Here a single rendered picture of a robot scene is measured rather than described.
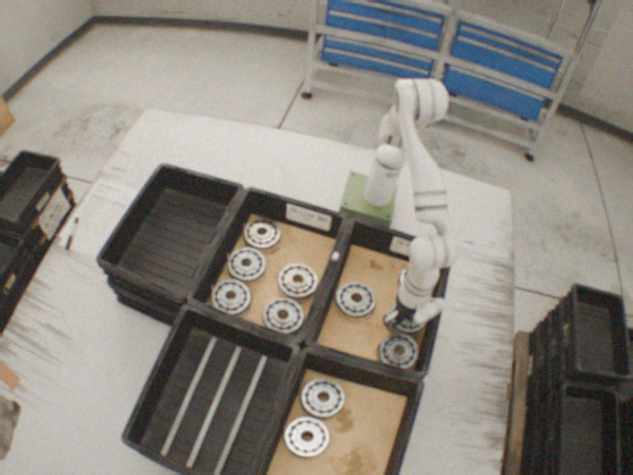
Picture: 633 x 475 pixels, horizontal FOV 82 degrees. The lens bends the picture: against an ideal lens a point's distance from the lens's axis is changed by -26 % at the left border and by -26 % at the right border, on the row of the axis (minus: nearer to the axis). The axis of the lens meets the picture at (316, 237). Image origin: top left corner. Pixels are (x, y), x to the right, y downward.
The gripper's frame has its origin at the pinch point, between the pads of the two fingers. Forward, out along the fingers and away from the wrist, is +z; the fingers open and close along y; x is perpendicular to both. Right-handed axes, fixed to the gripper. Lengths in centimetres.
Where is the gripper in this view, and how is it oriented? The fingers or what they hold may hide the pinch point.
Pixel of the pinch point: (399, 322)
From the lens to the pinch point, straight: 122.1
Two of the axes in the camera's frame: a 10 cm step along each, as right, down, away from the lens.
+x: 5.5, 6.9, -4.7
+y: -8.3, 4.0, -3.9
